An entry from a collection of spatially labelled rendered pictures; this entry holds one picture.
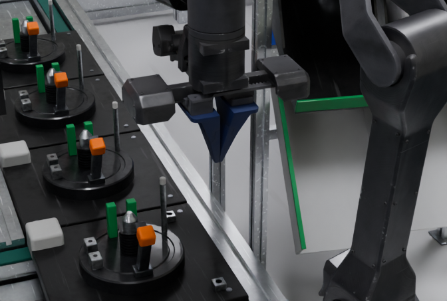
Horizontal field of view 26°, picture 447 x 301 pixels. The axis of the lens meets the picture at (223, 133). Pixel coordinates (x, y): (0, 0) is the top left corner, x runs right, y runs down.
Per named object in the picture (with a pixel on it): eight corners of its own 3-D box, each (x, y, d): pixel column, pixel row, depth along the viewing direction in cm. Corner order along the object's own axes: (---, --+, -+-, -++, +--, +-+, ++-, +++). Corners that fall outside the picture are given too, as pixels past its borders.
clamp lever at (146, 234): (151, 271, 123) (156, 236, 118) (136, 274, 123) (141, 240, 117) (144, 248, 125) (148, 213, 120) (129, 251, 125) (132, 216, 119)
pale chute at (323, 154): (390, 244, 130) (400, 238, 126) (295, 255, 128) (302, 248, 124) (354, 51, 138) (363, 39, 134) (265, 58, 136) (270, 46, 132)
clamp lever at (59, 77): (68, 111, 164) (68, 79, 158) (56, 112, 163) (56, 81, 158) (62, 96, 166) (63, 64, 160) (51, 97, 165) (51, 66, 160)
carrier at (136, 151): (187, 212, 144) (185, 137, 138) (26, 244, 137) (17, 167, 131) (142, 140, 164) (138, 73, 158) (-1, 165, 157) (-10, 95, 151)
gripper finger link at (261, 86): (275, 87, 99) (259, 72, 102) (189, 101, 96) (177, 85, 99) (274, 103, 99) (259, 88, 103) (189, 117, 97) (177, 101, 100)
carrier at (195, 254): (249, 308, 124) (250, 226, 118) (63, 352, 116) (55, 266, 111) (188, 213, 144) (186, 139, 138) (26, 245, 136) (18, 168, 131)
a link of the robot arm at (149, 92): (315, 22, 96) (289, 1, 101) (134, 47, 90) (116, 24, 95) (311, 96, 100) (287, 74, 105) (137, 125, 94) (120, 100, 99)
